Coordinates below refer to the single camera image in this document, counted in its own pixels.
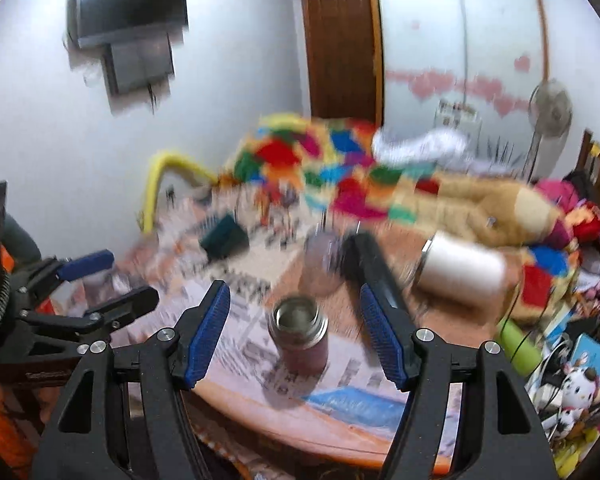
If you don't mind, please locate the red thermos bottle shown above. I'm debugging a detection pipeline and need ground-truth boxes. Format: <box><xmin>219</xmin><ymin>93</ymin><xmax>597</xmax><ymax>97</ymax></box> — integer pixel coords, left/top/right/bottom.
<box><xmin>268</xmin><ymin>295</ymin><xmax>328</xmax><ymax>376</ymax></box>

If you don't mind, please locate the dark green cup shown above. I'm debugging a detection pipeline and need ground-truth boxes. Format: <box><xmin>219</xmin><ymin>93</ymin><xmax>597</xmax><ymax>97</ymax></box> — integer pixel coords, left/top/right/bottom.
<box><xmin>199</xmin><ymin>214</ymin><xmax>249</xmax><ymax>261</ymax></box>

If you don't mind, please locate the clear plastic cup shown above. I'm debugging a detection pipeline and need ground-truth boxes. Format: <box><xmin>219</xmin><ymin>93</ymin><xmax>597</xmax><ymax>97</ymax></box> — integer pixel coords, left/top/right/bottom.
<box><xmin>299</xmin><ymin>230</ymin><xmax>343</xmax><ymax>298</ymax></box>

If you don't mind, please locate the green bottle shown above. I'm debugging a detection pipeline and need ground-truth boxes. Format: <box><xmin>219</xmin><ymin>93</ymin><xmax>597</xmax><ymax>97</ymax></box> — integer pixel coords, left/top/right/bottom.
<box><xmin>495</xmin><ymin>318</ymin><xmax>542</xmax><ymax>378</ymax></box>

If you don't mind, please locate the white thermos bottle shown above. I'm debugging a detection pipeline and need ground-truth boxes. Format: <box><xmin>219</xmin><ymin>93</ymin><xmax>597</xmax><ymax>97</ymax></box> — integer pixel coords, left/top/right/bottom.
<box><xmin>414</xmin><ymin>231</ymin><xmax>507</xmax><ymax>309</ymax></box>

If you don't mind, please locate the black thermos bottle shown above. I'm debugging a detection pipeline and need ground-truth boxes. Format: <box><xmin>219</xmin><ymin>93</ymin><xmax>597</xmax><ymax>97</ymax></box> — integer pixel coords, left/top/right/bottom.
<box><xmin>342</xmin><ymin>232</ymin><xmax>416</xmax><ymax>338</ymax></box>

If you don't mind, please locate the newspaper print tablecloth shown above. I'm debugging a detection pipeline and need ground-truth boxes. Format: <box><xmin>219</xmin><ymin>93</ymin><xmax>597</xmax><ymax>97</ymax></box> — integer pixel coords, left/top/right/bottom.
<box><xmin>104</xmin><ymin>194</ymin><xmax>481</xmax><ymax>470</ymax></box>

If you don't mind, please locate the dalmatian plush toy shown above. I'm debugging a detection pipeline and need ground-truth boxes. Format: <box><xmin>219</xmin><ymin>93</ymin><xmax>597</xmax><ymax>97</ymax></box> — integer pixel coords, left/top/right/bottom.
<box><xmin>542</xmin><ymin>363</ymin><xmax>600</xmax><ymax>442</ymax></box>

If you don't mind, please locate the yellow plush toy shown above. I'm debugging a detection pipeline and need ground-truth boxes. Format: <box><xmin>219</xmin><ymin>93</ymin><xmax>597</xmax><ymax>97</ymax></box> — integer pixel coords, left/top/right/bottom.
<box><xmin>554</xmin><ymin>428</ymin><xmax>600</xmax><ymax>479</ymax></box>

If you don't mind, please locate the red plush toy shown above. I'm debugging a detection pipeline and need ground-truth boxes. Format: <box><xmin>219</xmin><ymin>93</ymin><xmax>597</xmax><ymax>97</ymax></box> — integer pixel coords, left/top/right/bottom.
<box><xmin>565</xmin><ymin>200</ymin><xmax>600</xmax><ymax>245</ymax></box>

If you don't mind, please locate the white grey crumpled cloth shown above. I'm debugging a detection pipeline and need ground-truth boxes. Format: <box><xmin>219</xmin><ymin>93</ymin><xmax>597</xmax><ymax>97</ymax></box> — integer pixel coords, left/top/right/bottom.
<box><xmin>372</xmin><ymin>127</ymin><xmax>470</xmax><ymax>168</ymax></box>

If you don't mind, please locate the colourful patchwork blanket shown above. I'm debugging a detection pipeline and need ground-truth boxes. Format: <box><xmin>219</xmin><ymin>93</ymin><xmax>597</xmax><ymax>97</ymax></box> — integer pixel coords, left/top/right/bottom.
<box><xmin>220</xmin><ymin>113</ymin><xmax>578</xmax><ymax>323</ymax></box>

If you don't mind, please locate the white small cabinet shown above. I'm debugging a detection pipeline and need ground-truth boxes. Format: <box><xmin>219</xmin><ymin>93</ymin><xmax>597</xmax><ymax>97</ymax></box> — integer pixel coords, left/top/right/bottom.
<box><xmin>434</xmin><ymin>99</ymin><xmax>482</xmax><ymax>136</ymax></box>

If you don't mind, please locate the standing electric fan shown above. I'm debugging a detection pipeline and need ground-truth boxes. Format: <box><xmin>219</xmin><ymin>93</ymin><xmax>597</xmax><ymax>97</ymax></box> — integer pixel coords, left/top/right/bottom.
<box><xmin>522</xmin><ymin>78</ymin><xmax>572</xmax><ymax>182</ymax></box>

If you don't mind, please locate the sliding door wardrobe with hearts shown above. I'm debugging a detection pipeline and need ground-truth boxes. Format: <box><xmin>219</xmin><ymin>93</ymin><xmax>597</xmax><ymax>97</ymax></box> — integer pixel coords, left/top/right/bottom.
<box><xmin>378</xmin><ymin>0</ymin><xmax>546</xmax><ymax>168</ymax></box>

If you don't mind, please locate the brown wooden door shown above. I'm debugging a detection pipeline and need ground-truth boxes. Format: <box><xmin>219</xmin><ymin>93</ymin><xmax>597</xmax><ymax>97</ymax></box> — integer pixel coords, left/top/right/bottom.
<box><xmin>301</xmin><ymin>0</ymin><xmax>378</xmax><ymax>122</ymax></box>

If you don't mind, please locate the small wall mounted monitor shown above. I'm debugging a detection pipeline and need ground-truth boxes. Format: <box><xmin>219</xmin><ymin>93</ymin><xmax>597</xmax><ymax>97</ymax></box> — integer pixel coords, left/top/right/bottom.
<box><xmin>104</xmin><ymin>34</ymin><xmax>174</xmax><ymax>96</ymax></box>

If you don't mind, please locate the wall mounted black television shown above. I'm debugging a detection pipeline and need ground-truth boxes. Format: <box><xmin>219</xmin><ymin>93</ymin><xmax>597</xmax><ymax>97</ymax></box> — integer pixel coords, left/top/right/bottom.
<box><xmin>68</xmin><ymin>0</ymin><xmax>188</xmax><ymax>49</ymax></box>

